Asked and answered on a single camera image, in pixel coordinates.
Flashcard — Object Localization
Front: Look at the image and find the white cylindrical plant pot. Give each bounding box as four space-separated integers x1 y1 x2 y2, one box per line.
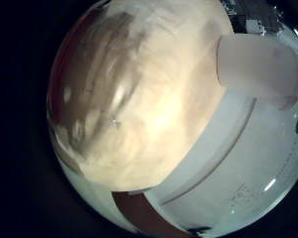
217 33 298 112

